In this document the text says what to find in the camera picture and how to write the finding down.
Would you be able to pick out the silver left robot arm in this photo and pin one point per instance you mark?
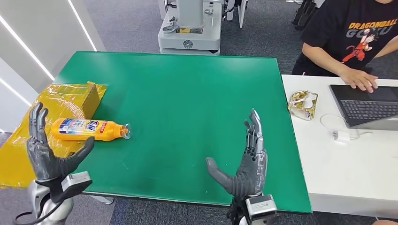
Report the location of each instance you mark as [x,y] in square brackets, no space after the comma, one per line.
[59,212]

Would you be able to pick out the dark grey laptop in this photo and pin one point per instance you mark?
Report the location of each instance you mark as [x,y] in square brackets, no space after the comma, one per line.
[367,108]

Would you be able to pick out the white furniture panel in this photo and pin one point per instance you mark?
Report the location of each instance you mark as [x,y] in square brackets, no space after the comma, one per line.
[242,12]

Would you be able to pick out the grey wheeled machine base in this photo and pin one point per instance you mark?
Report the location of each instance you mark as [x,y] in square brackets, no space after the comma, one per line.
[189,37]

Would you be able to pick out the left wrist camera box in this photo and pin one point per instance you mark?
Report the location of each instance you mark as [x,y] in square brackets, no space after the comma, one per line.
[76,183]

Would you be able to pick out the yellow taped cardboard box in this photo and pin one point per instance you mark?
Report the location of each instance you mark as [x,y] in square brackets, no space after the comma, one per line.
[71,99]

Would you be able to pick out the white wall light strip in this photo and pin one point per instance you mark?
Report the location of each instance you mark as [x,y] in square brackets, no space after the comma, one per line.
[28,49]
[82,24]
[15,92]

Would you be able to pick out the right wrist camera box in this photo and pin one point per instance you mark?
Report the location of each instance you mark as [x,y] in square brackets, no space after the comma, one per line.
[261,206]

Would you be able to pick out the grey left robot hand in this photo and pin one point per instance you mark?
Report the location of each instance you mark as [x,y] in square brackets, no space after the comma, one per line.
[45,161]

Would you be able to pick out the person's hand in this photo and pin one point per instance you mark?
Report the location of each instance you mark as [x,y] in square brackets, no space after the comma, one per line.
[357,77]

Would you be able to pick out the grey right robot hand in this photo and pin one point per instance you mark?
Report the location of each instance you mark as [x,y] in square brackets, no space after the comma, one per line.
[248,177]

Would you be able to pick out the white charger block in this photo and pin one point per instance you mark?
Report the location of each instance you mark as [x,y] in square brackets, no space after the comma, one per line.
[340,136]

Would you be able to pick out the gold foil packet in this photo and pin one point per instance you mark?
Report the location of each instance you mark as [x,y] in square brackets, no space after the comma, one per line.
[302,105]

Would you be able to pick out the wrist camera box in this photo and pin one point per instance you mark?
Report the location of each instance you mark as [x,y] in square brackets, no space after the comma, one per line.
[261,206]
[76,183]

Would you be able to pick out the person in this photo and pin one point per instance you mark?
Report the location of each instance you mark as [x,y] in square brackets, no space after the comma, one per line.
[339,34]

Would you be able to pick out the orange detergent bottle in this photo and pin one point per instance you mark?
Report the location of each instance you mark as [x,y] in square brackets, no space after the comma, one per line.
[102,132]

